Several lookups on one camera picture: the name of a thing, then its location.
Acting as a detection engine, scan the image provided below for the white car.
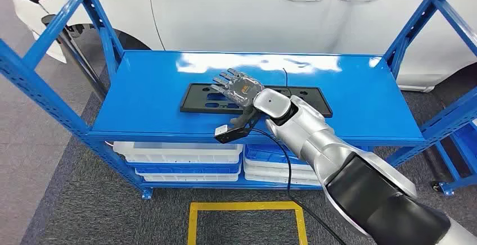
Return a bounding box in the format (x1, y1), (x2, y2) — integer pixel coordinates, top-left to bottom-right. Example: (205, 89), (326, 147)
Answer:
(9, 0), (477, 93)

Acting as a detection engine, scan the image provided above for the dark metal pole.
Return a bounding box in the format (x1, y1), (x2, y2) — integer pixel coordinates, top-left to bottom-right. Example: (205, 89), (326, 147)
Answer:
(40, 14), (109, 99)

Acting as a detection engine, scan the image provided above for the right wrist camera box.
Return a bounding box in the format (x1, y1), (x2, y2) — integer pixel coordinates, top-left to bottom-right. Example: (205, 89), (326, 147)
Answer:
(214, 118), (262, 144)

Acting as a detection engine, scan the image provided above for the blue plastic bin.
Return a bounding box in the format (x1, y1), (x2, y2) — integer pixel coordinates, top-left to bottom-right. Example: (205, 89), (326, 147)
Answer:
(127, 159), (242, 175)
(244, 144), (314, 170)

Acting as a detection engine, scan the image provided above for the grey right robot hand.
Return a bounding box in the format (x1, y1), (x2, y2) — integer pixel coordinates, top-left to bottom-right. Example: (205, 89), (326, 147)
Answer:
(210, 67), (264, 127)

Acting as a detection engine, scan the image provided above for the black plastic mounting plate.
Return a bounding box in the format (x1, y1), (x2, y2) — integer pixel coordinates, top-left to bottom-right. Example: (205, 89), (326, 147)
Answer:
(180, 83), (334, 119)

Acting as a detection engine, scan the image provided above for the black camera cable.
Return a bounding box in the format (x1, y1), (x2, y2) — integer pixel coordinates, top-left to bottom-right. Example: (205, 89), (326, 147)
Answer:
(249, 128), (348, 245)

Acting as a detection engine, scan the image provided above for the yellow floor tape square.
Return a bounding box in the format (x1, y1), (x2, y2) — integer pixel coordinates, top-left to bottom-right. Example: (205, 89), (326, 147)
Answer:
(187, 201), (309, 245)

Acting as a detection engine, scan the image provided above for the blue metal shelf rack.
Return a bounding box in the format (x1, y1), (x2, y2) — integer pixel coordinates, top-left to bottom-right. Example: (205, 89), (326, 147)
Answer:
(0, 0), (477, 201)
(428, 120), (477, 196)

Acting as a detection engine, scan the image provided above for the white plastic bin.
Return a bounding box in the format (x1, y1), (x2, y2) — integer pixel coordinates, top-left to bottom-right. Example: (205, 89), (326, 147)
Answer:
(112, 141), (244, 164)
(134, 169), (241, 183)
(242, 157), (321, 181)
(244, 173), (323, 187)

